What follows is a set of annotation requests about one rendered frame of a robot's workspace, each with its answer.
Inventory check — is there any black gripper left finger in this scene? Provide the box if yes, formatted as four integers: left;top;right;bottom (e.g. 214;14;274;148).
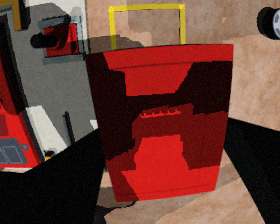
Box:
0;128;106;224

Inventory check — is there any black toy car tyre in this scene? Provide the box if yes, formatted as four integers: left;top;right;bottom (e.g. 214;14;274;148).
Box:
262;8;280;41

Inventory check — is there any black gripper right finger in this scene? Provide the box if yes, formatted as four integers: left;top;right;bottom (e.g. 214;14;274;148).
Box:
224;118;280;224

